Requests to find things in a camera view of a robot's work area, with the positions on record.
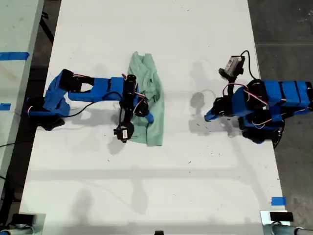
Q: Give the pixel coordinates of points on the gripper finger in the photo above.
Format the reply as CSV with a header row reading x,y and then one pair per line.
x,y
212,119
149,120
150,116
211,113

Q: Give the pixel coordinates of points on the pale green T-shirt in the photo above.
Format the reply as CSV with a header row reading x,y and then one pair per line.
x,y
156,102

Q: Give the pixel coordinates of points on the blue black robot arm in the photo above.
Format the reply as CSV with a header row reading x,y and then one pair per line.
x,y
283,95
97,89

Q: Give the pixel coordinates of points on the square blue tape piece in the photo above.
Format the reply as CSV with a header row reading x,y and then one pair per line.
x,y
278,201

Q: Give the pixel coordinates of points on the tiny black object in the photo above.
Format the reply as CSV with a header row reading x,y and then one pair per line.
x,y
159,232

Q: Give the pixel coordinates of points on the black stand leg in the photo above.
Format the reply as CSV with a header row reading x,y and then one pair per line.
x,y
47,29

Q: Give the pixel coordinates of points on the small black box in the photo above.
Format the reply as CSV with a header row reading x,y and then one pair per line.
x,y
23,218
281,216

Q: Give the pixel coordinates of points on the short blue tape strip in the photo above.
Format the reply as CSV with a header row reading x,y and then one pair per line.
x,y
5,107

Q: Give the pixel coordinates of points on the grey blue tube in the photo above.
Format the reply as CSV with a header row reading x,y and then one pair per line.
x,y
17,230
283,229

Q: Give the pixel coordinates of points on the long blue tape strip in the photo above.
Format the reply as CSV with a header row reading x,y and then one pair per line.
x,y
13,55

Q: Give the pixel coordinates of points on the white side table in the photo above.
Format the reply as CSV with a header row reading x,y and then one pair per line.
x,y
14,29

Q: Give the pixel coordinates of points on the black camera stalk round mount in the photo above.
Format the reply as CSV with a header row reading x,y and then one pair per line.
x,y
127,117

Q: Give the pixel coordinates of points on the black camera box white label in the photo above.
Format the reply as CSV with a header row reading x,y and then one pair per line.
x,y
124,133

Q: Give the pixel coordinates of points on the grey black camera box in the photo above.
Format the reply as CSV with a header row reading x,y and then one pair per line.
x,y
232,66

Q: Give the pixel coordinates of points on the silver metal bracket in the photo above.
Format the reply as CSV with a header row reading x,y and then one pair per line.
x,y
40,221
264,218

